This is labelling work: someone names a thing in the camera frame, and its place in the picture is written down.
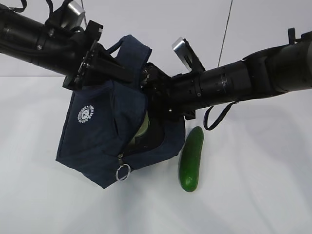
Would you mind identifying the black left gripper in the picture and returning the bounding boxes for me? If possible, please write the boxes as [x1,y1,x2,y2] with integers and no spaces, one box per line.
[62,20,134,90]

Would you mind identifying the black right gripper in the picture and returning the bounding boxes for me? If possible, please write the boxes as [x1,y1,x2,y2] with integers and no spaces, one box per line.
[142,62,196,121]

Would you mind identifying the green lidded glass container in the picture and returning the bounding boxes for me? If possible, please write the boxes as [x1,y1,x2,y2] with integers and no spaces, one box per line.
[127,111,150,148]

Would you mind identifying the navy blue lunch bag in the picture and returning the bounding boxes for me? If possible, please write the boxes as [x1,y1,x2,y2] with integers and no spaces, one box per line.
[56,35,185,188]

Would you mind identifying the green cucumber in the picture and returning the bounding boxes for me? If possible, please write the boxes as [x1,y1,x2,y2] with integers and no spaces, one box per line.
[178,126,204,192]

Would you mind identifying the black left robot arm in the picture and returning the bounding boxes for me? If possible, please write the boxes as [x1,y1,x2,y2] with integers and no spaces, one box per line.
[0,5,134,91]

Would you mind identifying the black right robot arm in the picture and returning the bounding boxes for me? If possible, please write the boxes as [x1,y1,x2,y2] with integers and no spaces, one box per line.
[142,28,312,120]

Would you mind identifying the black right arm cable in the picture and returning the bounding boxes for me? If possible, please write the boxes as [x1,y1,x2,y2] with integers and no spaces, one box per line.
[203,99,239,130]

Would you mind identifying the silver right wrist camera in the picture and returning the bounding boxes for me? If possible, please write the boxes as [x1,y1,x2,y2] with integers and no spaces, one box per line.
[172,37,205,72]

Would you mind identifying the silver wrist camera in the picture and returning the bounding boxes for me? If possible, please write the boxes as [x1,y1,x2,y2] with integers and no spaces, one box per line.
[60,0,85,30]
[172,37,205,72]

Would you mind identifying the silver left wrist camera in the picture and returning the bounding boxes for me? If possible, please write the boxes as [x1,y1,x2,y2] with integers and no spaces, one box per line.
[60,0,85,30]

